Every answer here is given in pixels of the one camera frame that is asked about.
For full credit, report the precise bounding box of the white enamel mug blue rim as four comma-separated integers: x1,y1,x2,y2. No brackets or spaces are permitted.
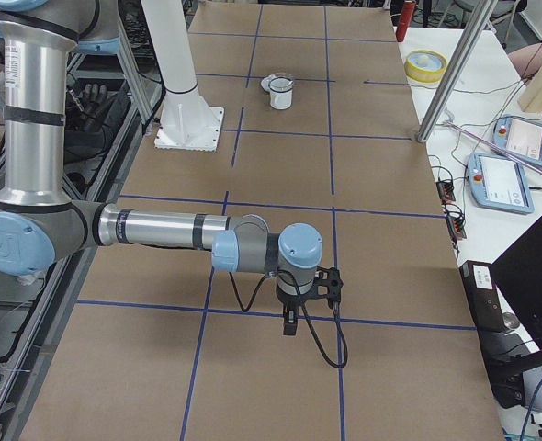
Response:
269,89,293,110

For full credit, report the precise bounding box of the aluminium frame post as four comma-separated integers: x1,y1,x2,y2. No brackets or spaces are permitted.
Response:
415,0,498,143

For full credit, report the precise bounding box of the yellow tape roll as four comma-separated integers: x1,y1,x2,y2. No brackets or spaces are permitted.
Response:
404,50,447,84

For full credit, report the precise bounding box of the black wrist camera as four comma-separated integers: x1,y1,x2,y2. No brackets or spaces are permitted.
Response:
282,307,299,336

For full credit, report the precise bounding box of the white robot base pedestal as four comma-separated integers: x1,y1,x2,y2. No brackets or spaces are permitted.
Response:
141,0,224,152

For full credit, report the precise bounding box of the red black connector block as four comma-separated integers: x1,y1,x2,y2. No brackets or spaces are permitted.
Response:
435,179,456,203

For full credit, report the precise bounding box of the teach pendant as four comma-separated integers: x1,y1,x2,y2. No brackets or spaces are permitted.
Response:
467,153,535,214
493,115,542,166

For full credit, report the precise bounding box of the far teach pendant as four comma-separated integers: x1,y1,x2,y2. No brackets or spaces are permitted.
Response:
493,115,542,166

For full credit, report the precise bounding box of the black computer box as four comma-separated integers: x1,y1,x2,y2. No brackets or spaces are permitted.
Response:
459,260,505,333

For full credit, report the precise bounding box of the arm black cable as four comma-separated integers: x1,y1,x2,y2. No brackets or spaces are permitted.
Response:
227,270,349,368

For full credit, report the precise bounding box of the metal rod green tip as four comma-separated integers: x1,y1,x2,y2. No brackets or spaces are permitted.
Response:
443,115,542,175

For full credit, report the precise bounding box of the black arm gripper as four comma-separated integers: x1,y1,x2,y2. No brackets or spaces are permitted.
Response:
277,266,344,317

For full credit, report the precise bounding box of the black monitor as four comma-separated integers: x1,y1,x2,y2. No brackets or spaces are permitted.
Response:
491,216,542,348

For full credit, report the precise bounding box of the red bottle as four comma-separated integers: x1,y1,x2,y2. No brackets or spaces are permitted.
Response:
396,0,416,42

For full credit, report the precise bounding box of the near teach pendant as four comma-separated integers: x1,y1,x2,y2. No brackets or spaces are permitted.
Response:
467,153,535,214

